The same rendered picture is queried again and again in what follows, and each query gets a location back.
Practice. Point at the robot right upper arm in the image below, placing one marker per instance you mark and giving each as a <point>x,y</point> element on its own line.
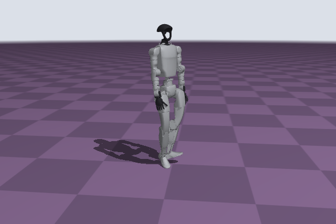
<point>154,52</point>

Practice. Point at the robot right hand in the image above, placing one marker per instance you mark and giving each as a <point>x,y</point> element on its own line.
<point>159,102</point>

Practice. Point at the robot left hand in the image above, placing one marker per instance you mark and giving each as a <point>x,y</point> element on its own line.
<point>186,98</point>

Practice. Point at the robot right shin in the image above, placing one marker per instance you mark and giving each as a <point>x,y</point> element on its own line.
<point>163,140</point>

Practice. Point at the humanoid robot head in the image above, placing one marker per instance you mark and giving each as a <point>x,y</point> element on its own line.
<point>163,29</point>

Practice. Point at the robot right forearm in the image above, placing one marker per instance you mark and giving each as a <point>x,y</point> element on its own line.
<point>155,81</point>

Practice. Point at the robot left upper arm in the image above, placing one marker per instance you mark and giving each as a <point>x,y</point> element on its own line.
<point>180,68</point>

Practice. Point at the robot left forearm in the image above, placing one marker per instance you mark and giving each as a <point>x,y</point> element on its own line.
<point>181,81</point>

